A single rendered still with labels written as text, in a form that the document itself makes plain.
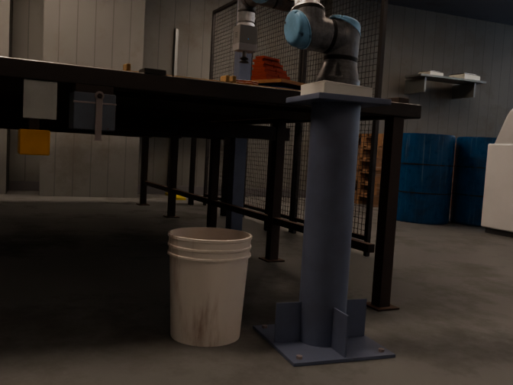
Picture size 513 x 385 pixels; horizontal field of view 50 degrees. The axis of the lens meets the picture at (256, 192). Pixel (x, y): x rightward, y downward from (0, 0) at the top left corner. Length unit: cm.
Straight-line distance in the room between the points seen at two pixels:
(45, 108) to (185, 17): 605
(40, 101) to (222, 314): 91
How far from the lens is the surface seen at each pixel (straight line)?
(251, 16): 244
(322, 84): 186
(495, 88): 1035
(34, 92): 190
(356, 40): 197
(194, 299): 190
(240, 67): 427
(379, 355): 198
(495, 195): 573
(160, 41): 772
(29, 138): 187
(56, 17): 698
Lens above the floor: 68
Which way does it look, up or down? 4 degrees down
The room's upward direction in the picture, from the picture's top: 3 degrees clockwise
